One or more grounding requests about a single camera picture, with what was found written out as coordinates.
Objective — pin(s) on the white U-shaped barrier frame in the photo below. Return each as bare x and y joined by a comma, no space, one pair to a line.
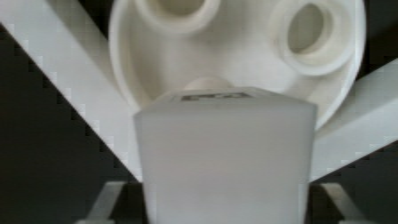
60,37

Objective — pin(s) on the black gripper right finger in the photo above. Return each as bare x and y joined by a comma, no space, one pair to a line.
332,206

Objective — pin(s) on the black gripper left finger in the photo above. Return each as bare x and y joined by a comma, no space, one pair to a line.
118,207

